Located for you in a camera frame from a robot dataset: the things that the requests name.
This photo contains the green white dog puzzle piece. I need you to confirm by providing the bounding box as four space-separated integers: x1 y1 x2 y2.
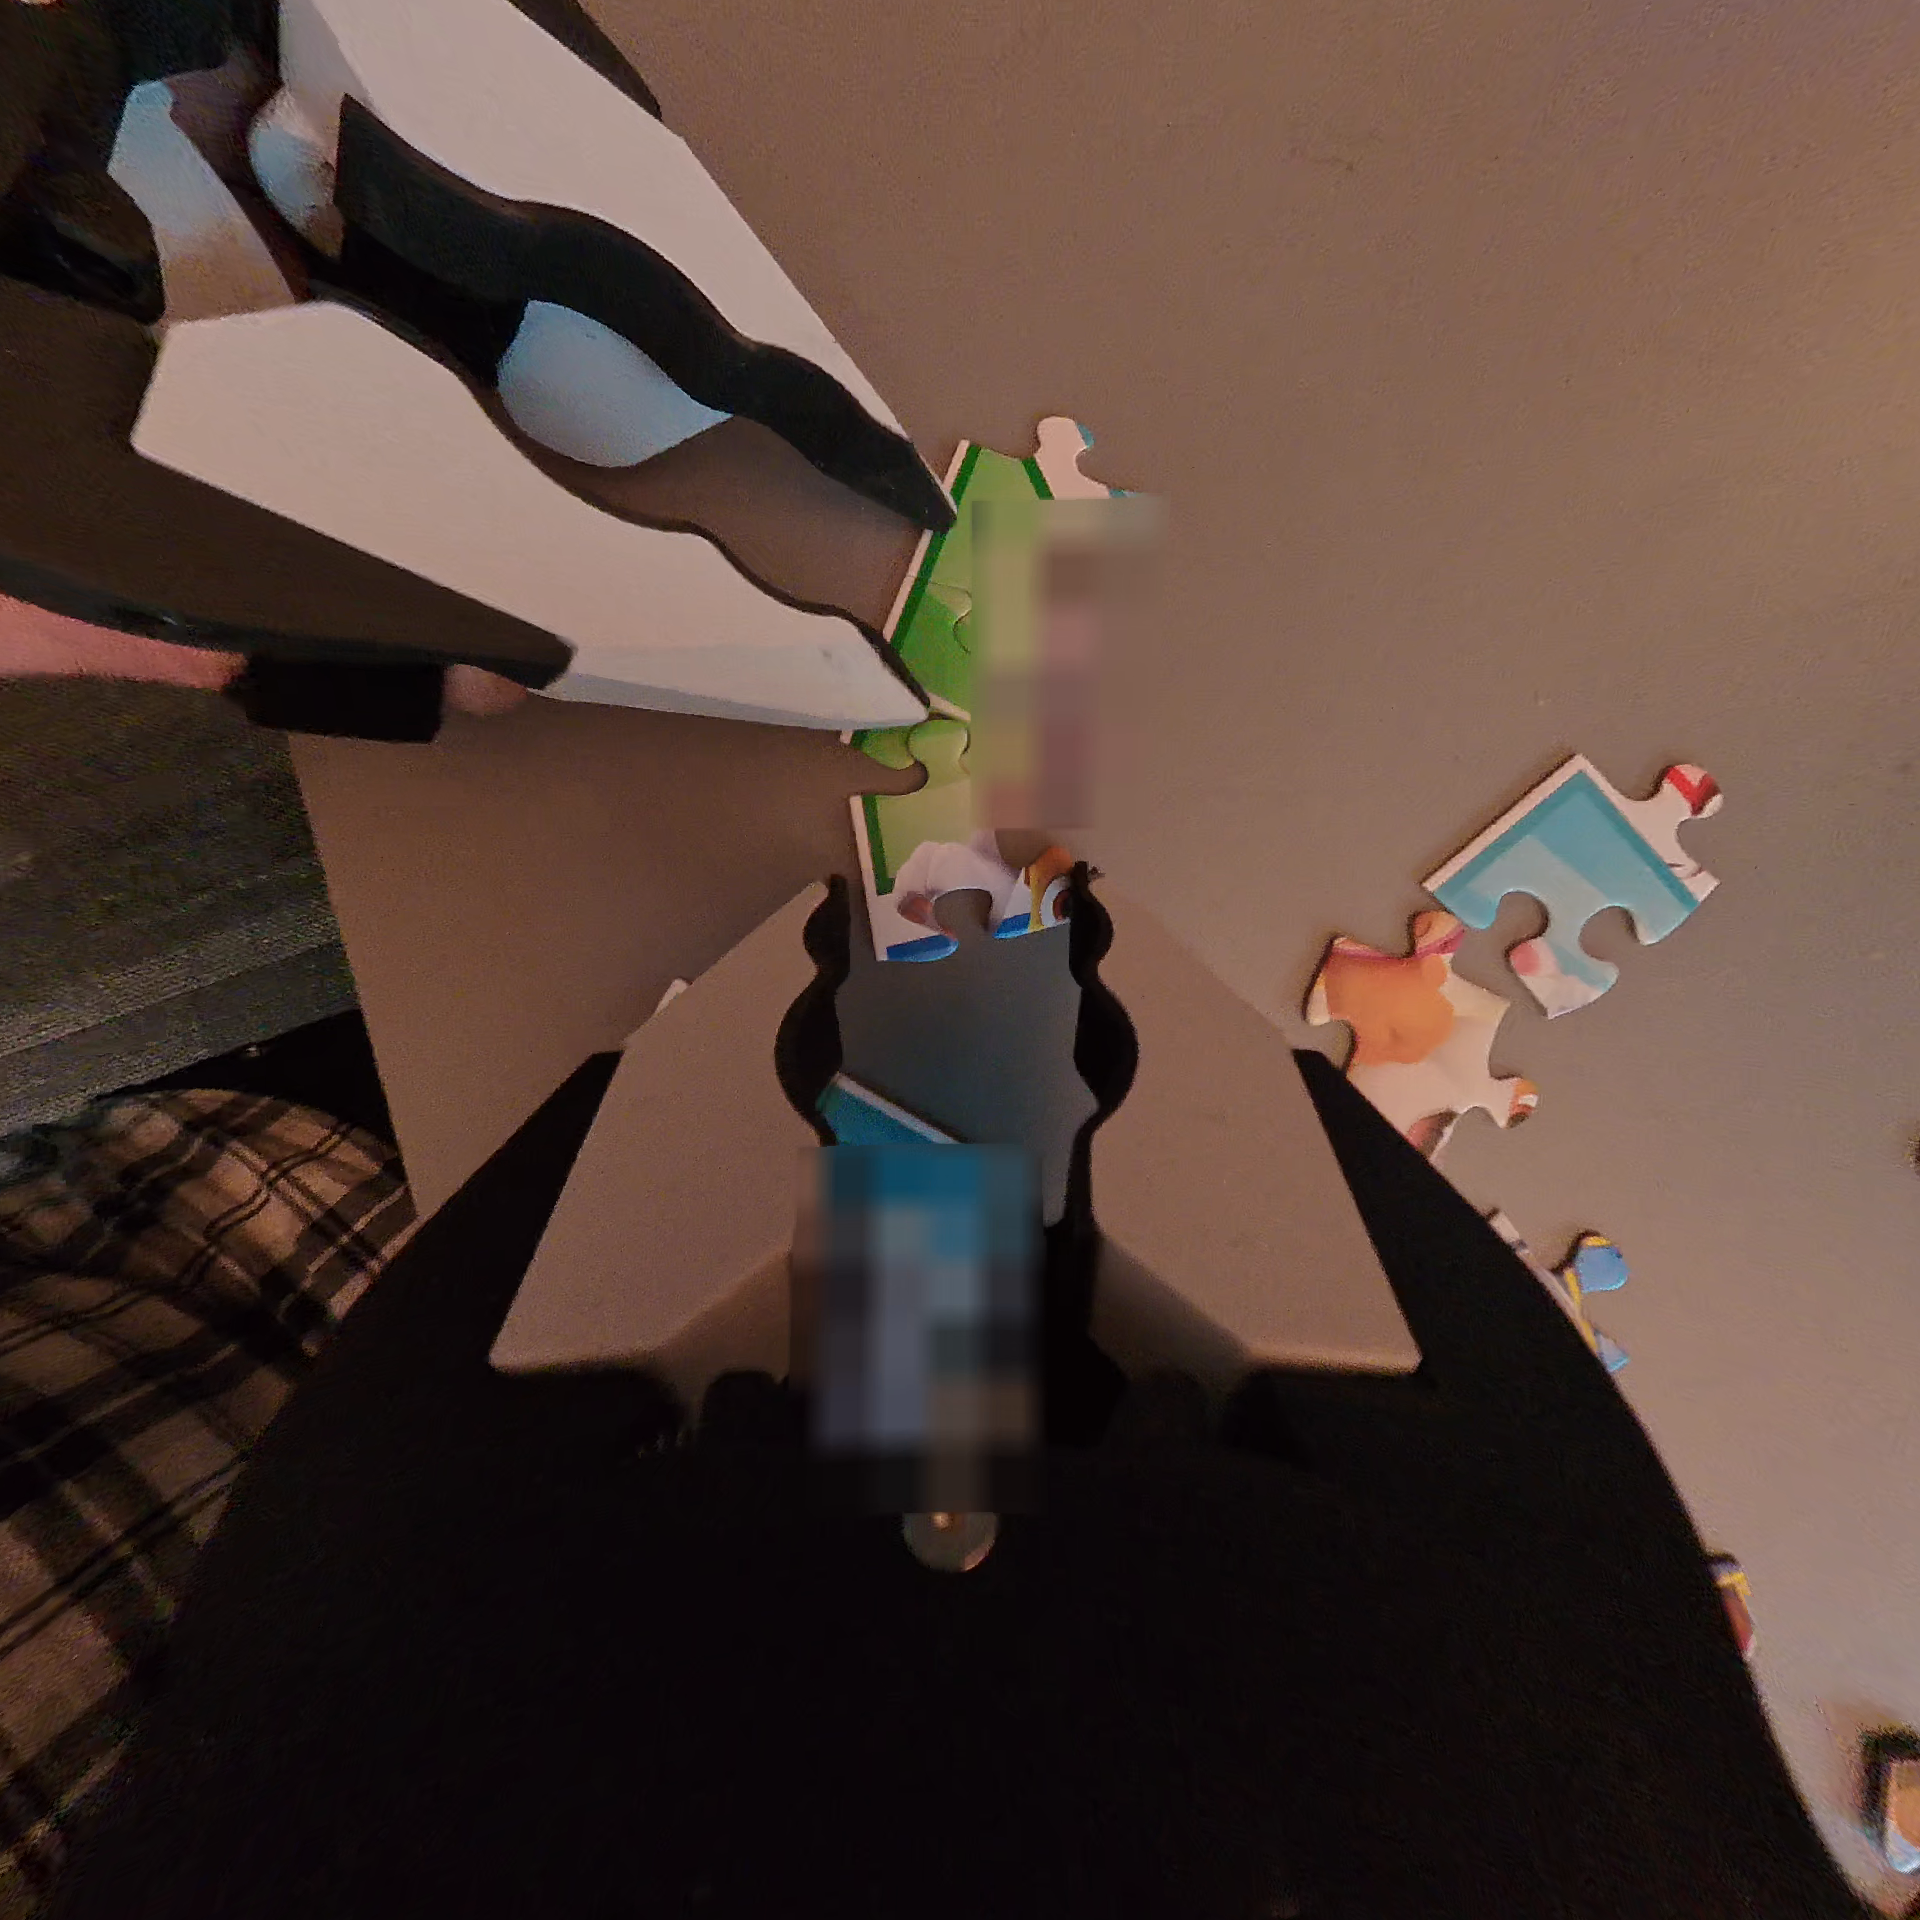
853 829 1079 963

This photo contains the person's left hand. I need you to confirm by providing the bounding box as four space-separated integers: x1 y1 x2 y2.
0 591 527 719

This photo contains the teal husky dog puzzle section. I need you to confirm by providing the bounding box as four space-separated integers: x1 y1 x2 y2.
817 1078 965 1153

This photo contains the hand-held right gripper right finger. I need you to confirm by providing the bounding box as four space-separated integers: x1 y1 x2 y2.
1035 859 1418 1448

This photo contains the teal striped edge puzzle piece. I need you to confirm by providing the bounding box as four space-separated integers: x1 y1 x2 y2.
1418 754 1720 1017

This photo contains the blue yellow zigzag puzzle piece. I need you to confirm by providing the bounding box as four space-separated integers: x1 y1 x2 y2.
1495 1219 1636 1376

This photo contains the orange white badge puzzle piece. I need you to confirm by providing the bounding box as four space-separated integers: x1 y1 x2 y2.
1305 905 1541 1158

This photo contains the grey desk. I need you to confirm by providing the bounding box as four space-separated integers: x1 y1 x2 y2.
286 0 1920 1920

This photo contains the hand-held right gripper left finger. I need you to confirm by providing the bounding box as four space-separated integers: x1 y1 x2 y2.
487 876 853 1431

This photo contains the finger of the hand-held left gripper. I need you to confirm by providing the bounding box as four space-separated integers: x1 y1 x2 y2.
129 301 930 736
246 0 965 532

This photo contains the plaid clothing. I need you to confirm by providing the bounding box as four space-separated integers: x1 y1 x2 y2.
0 1083 415 1876

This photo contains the green striped edge puzzle piece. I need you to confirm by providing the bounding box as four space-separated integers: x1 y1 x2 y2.
846 713 977 872

